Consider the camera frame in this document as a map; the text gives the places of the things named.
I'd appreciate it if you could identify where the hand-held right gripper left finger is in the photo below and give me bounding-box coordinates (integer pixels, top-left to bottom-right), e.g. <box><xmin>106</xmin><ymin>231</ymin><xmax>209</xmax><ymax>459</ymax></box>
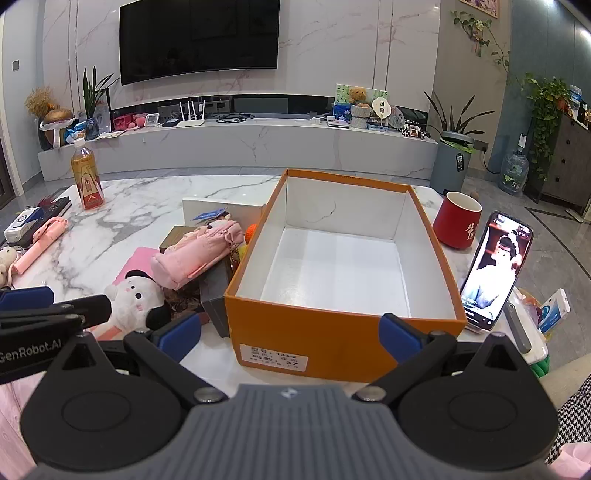
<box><xmin>44</xmin><ymin>311</ymin><xmax>229</xmax><ymax>405</ymax></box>

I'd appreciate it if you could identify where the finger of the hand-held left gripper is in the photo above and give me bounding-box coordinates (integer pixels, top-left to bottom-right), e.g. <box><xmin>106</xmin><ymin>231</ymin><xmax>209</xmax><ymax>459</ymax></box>
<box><xmin>0</xmin><ymin>285</ymin><xmax>55</xmax><ymax>317</ymax></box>
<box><xmin>50</xmin><ymin>294</ymin><xmax>113</xmax><ymax>330</ymax></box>

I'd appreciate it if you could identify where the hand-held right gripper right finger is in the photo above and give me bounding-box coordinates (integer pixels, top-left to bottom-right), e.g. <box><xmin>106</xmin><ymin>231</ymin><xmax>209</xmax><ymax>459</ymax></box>
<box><xmin>353</xmin><ymin>313</ymin><xmax>541</xmax><ymax>404</ymax></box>

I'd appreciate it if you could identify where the white plush toy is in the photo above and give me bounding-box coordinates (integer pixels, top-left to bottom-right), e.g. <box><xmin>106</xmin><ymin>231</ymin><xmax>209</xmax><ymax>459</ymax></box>
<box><xmin>104</xmin><ymin>270</ymin><xmax>172</xmax><ymax>332</ymax></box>

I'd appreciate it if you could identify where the dark grey box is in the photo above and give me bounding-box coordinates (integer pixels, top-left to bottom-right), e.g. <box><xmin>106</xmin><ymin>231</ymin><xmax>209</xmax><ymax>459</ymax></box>
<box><xmin>199</xmin><ymin>263</ymin><xmax>234</xmax><ymax>339</ymax></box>

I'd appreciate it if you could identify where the orange cardboard shoebox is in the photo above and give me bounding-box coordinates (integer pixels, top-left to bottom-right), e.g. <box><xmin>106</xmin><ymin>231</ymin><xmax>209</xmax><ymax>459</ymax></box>
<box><xmin>224</xmin><ymin>169</ymin><xmax>467</xmax><ymax>384</ymax></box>

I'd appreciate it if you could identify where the pink pencil case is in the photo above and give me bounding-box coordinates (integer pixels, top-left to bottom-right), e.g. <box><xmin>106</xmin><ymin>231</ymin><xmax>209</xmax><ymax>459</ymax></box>
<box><xmin>151</xmin><ymin>219</ymin><xmax>245</xmax><ymax>291</ymax></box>

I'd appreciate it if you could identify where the dark printed picture box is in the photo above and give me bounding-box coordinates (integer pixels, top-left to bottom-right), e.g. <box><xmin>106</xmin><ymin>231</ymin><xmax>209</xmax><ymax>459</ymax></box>
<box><xmin>166</xmin><ymin>286</ymin><xmax>208</xmax><ymax>320</ymax></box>

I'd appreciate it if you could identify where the small beige plush toy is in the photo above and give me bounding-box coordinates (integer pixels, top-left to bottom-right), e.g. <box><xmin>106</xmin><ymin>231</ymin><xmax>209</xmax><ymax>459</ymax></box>
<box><xmin>0</xmin><ymin>247</ymin><xmax>19</xmax><ymax>289</ymax></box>

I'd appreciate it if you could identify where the pink selfie stick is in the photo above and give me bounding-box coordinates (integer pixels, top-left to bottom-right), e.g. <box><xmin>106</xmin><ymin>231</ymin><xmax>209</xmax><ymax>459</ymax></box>
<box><xmin>11</xmin><ymin>217</ymin><xmax>70</xmax><ymax>276</ymax></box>

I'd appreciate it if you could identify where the pink cloth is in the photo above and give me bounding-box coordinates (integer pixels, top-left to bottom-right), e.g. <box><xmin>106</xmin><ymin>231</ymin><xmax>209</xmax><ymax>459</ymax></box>
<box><xmin>0</xmin><ymin>369</ymin><xmax>42</xmax><ymax>480</ymax></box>

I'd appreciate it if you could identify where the black remote control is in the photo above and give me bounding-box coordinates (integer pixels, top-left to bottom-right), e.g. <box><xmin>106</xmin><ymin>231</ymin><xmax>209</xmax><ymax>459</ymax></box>
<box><xmin>7</xmin><ymin>196</ymin><xmax>72</xmax><ymax>244</ymax></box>

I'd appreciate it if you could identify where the brown cardboard box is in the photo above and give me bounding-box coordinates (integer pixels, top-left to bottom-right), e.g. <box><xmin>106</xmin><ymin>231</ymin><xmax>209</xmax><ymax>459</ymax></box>
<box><xmin>159</xmin><ymin>225</ymin><xmax>204</xmax><ymax>254</ymax></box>

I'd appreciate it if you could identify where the black smartphone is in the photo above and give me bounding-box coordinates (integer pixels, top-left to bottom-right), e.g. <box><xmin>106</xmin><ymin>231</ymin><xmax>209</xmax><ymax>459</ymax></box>
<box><xmin>459</xmin><ymin>211</ymin><xmax>534</xmax><ymax>332</ymax></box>

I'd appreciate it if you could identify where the grey phone stand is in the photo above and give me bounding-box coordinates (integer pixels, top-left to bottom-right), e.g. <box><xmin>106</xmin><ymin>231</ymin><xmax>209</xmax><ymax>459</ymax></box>
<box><xmin>502</xmin><ymin>300</ymin><xmax>533</xmax><ymax>354</ymax></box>

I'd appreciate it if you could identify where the yellow drink bottle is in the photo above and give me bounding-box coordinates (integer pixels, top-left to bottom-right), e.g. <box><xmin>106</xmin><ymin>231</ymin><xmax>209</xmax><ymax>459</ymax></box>
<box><xmin>71</xmin><ymin>137</ymin><xmax>105</xmax><ymax>211</ymax></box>

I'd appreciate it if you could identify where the red mug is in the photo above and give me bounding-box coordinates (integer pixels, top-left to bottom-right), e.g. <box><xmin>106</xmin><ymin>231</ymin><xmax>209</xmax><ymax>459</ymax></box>
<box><xmin>433</xmin><ymin>191</ymin><xmax>483</xmax><ymax>252</ymax></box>

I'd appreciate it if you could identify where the white flat box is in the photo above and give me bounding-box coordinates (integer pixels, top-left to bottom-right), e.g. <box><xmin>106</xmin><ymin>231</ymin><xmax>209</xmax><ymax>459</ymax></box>
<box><xmin>181</xmin><ymin>198</ymin><xmax>267</xmax><ymax>228</ymax></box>

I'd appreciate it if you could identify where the small white and blue box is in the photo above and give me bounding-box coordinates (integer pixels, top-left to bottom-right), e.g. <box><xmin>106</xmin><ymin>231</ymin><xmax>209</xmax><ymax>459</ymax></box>
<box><xmin>538</xmin><ymin>288</ymin><xmax>571</xmax><ymax>335</ymax></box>

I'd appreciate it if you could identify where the grey trash can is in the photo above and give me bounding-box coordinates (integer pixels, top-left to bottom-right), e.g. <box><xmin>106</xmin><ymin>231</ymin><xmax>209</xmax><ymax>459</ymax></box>
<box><xmin>434</xmin><ymin>130</ymin><xmax>476</xmax><ymax>195</ymax></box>

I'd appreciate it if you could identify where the gold vase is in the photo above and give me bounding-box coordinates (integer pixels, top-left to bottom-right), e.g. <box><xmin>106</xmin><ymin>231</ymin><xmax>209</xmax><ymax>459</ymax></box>
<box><xmin>43</xmin><ymin>107</ymin><xmax>75</xmax><ymax>125</ymax></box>

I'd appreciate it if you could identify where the houndstooth cloth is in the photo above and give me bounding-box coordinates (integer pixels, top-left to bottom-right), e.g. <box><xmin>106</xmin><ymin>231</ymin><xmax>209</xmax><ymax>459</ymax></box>
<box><xmin>545</xmin><ymin>374</ymin><xmax>591</xmax><ymax>464</ymax></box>

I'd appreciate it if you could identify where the dried flower bunch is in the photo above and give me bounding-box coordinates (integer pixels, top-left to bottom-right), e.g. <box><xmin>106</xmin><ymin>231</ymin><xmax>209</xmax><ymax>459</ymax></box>
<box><xmin>25</xmin><ymin>87</ymin><xmax>56</xmax><ymax>118</ymax></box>

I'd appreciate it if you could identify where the clear water jug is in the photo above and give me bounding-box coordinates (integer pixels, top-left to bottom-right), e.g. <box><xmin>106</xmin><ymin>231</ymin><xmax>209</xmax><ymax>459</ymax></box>
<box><xmin>499</xmin><ymin>151</ymin><xmax>530</xmax><ymax>195</ymax></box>

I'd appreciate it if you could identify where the marble television console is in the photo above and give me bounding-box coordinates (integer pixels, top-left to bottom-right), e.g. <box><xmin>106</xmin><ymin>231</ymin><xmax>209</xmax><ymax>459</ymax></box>
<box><xmin>38</xmin><ymin>117</ymin><xmax>439</xmax><ymax>181</ymax></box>

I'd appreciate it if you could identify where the white router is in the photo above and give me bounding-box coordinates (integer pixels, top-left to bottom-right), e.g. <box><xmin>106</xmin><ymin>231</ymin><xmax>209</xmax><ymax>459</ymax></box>
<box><xmin>176</xmin><ymin>99</ymin><xmax>208</xmax><ymax>128</ymax></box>

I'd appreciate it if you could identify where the tall green leaf plant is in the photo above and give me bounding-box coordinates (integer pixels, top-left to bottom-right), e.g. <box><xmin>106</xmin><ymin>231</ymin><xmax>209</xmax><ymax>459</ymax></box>
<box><xmin>82</xmin><ymin>66</ymin><xmax>121</xmax><ymax>121</ymax></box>

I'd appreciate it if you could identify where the green snake plant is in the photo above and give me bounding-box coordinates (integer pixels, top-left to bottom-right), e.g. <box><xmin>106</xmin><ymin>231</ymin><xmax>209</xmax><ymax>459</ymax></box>
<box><xmin>424</xmin><ymin>90</ymin><xmax>495</xmax><ymax>134</ymax></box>

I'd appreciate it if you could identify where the white round fan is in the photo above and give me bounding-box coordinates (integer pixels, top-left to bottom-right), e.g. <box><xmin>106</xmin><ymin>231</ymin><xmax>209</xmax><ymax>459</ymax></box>
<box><xmin>372</xmin><ymin>95</ymin><xmax>393</xmax><ymax>125</ymax></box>

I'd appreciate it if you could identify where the dark wooden cabinet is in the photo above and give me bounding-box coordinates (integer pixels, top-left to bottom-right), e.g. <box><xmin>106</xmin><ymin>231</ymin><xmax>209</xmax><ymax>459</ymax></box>
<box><xmin>526</xmin><ymin>113</ymin><xmax>591</xmax><ymax>210</ymax></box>

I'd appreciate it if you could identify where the potted green vine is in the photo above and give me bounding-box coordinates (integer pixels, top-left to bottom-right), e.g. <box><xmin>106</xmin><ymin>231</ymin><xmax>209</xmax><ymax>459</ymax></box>
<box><xmin>522</xmin><ymin>71</ymin><xmax>571</xmax><ymax>178</ymax></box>

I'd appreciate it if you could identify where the hanging green vine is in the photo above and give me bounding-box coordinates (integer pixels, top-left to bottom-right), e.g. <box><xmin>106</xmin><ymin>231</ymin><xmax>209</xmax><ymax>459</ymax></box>
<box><xmin>451</xmin><ymin>9</ymin><xmax>511</xmax><ymax>72</ymax></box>

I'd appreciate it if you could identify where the black wall television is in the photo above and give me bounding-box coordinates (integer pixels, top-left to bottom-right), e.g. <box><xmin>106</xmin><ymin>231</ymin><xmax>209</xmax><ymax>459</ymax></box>
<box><xmin>119</xmin><ymin>0</ymin><xmax>281</xmax><ymax>85</ymax></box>

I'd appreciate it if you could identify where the framed wall picture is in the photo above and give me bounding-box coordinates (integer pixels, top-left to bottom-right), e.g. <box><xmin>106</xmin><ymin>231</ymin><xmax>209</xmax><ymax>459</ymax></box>
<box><xmin>458</xmin><ymin>0</ymin><xmax>500</xmax><ymax>20</ymax></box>

